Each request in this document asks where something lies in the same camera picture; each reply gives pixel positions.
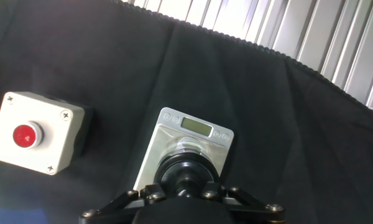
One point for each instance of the black jar lid with knob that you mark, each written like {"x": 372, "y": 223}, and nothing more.
{"x": 171, "y": 174}

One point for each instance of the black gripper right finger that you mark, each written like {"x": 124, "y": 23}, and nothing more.
{"x": 251, "y": 203}

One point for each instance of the clear glass jar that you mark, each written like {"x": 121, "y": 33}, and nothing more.
{"x": 188, "y": 146}

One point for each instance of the white box with red button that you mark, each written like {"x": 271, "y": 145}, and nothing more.
{"x": 53, "y": 146}

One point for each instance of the black cloth with blue print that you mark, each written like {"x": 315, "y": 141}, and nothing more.
{"x": 267, "y": 124}

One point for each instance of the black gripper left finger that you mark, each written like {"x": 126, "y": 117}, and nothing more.
{"x": 121, "y": 203}

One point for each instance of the silver digital scale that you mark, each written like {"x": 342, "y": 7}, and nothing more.
{"x": 155, "y": 149}

